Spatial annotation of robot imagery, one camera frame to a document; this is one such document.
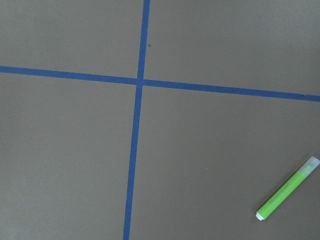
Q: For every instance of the green highlighter pen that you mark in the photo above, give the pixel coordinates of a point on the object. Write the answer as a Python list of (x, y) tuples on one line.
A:
[(287, 188)]

